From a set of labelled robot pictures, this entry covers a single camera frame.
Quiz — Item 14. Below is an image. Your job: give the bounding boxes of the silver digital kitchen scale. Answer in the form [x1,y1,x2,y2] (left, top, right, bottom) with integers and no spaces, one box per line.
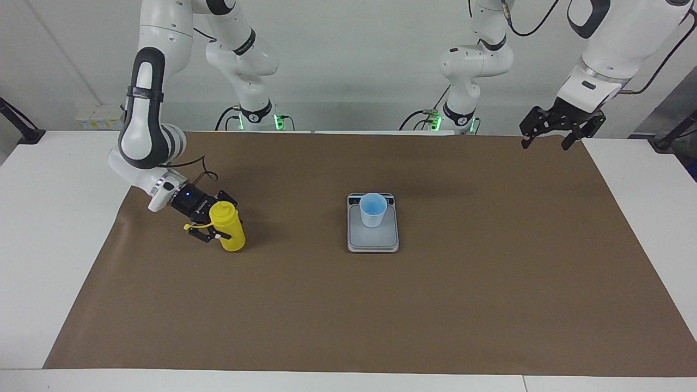
[347,192,400,254]

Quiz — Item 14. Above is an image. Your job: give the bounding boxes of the yellow squeeze bottle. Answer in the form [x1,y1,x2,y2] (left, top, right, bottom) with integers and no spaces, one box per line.
[183,200,246,252]

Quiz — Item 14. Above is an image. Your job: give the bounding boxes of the white wall outlet box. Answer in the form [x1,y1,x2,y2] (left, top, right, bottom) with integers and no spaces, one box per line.
[75,105,127,130]

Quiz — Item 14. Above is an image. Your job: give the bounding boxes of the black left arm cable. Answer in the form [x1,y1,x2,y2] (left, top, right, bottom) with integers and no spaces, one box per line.
[501,0,697,96]

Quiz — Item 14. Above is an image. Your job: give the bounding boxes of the black base cable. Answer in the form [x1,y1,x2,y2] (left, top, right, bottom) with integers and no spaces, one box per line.
[215,106,243,131]
[399,84,453,131]

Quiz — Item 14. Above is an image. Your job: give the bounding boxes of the black clamp stand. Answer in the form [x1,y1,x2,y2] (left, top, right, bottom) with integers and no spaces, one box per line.
[648,109,697,151]
[0,97,47,145]

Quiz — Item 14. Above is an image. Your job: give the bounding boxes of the brown paper table mat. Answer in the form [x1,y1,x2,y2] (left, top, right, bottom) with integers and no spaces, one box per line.
[42,131,697,377]

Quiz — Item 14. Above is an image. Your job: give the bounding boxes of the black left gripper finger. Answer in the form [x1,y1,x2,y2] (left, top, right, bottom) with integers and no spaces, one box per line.
[561,119,597,152]
[519,107,558,149]

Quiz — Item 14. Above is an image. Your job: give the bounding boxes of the light blue plastic cup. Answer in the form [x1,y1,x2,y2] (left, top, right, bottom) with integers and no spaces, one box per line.
[359,192,389,229]

